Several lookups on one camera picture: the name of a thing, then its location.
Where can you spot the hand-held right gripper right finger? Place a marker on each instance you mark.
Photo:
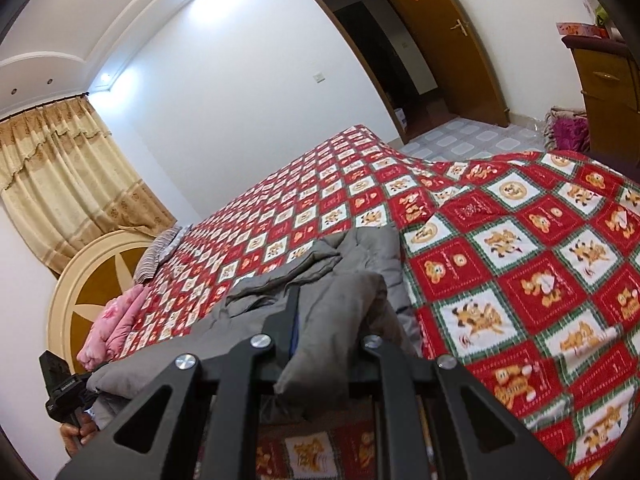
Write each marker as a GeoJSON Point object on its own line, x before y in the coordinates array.
{"type": "Point", "coordinates": [387, 377]}

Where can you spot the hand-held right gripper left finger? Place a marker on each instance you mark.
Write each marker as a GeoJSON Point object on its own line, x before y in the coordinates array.
{"type": "Point", "coordinates": [295, 330]}

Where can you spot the grey puffer jacket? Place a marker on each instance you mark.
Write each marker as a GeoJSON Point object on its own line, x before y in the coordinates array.
{"type": "Point", "coordinates": [340, 300]}

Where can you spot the person's left hand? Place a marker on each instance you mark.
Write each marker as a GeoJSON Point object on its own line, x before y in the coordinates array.
{"type": "Point", "coordinates": [82, 432]}

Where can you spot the pink quilt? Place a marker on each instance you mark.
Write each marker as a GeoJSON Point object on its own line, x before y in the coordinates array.
{"type": "Point", "coordinates": [117, 325]}

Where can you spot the cream wooden headboard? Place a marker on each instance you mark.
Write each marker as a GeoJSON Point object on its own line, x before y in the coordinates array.
{"type": "Point", "coordinates": [95, 280]}

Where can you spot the red printed bedsheet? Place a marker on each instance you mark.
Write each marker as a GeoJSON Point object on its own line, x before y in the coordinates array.
{"type": "Point", "coordinates": [500, 285]}

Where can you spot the striped pillow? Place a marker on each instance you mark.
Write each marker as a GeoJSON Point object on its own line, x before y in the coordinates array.
{"type": "Point", "coordinates": [160, 252]}

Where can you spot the beige patterned curtain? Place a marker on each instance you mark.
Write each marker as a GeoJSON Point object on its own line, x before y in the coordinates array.
{"type": "Point", "coordinates": [65, 180]}

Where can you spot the dark curtain rod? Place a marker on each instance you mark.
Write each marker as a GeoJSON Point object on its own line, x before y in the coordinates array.
{"type": "Point", "coordinates": [45, 106]}

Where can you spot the purple fluffy blanket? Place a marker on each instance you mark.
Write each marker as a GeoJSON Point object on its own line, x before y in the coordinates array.
{"type": "Point", "coordinates": [567, 130]}

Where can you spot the brown wooden door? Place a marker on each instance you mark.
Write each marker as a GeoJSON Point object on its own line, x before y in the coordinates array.
{"type": "Point", "coordinates": [440, 60]}

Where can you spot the ceiling spot light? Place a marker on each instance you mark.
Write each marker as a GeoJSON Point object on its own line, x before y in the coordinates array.
{"type": "Point", "coordinates": [105, 78]}

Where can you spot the brown wooden dresser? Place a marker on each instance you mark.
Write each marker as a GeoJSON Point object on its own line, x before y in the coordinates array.
{"type": "Point", "coordinates": [610, 90]}

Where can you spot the pink flat box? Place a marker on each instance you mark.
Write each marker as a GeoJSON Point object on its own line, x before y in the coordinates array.
{"type": "Point", "coordinates": [580, 30]}

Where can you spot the green cloth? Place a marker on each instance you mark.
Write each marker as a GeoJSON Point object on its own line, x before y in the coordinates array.
{"type": "Point", "coordinates": [601, 19]}

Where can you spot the white wall switch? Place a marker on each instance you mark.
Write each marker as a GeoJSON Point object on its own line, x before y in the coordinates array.
{"type": "Point", "coordinates": [318, 77]}

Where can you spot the dark wooden door frame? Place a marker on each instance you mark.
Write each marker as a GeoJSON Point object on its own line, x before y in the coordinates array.
{"type": "Point", "coordinates": [350, 60]}

